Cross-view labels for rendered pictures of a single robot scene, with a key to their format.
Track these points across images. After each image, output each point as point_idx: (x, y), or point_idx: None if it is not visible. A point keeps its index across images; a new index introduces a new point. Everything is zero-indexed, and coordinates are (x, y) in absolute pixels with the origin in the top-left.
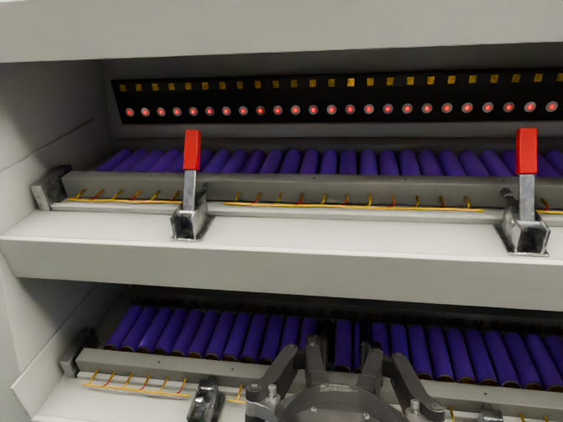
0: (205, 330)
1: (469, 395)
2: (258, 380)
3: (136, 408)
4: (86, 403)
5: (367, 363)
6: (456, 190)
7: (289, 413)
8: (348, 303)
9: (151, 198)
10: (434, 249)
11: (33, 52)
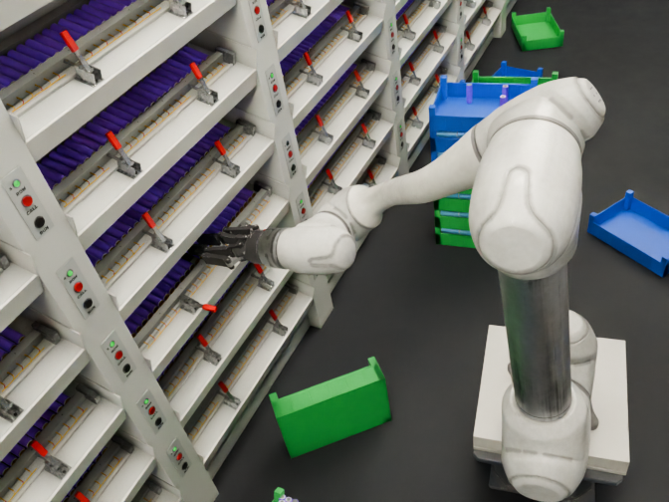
0: (149, 294)
1: (235, 225)
2: (224, 259)
3: (171, 331)
4: (157, 350)
5: (227, 236)
6: (203, 168)
7: (251, 246)
8: None
9: (124, 254)
10: (221, 191)
11: (104, 229)
